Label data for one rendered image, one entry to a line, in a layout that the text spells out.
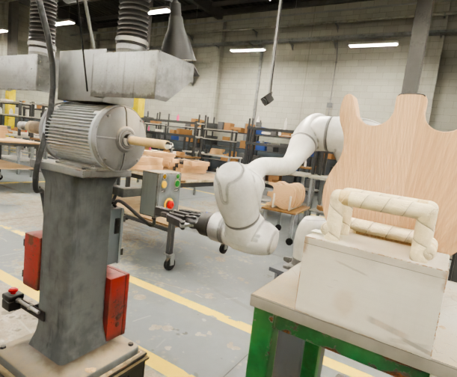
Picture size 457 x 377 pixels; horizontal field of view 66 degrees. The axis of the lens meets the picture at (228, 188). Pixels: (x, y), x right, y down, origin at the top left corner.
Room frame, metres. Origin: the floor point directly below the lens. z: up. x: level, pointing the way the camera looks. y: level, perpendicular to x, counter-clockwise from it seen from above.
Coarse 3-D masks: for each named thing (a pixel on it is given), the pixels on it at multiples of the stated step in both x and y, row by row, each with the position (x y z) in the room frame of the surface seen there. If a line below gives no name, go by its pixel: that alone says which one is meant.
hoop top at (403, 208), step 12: (336, 192) 0.74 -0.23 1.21; (348, 192) 0.73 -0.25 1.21; (348, 204) 0.72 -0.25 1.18; (360, 204) 0.71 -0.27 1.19; (372, 204) 0.69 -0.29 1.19; (384, 204) 0.68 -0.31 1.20; (396, 204) 0.67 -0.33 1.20; (408, 204) 0.66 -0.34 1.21; (420, 204) 0.66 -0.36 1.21; (408, 216) 0.67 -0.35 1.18; (420, 216) 0.65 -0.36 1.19
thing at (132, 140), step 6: (132, 138) 1.31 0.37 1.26; (138, 138) 1.30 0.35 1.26; (144, 138) 1.29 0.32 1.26; (150, 138) 1.28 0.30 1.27; (132, 144) 1.33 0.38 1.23; (138, 144) 1.30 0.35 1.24; (144, 144) 1.28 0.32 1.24; (150, 144) 1.27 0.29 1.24; (156, 144) 1.25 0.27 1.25; (162, 144) 1.24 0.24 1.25
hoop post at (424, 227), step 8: (424, 216) 0.65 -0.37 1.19; (432, 216) 0.64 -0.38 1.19; (416, 224) 0.66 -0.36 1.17; (424, 224) 0.64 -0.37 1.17; (432, 224) 0.64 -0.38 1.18; (416, 232) 0.65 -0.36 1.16; (424, 232) 0.64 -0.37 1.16; (432, 232) 0.65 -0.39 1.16; (416, 240) 0.65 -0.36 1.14; (424, 240) 0.64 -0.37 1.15; (416, 248) 0.65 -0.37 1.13; (424, 248) 0.64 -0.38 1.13; (416, 256) 0.65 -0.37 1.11
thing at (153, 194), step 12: (144, 180) 1.55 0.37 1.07; (156, 180) 1.52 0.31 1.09; (168, 180) 1.57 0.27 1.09; (180, 180) 1.64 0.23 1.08; (144, 192) 1.55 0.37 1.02; (156, 192) 1.51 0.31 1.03; (168, 192) 1.57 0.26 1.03; (144, 204) 1.55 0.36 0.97; (156, 204) 1.52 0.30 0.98; (156, 216) 1.52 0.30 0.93
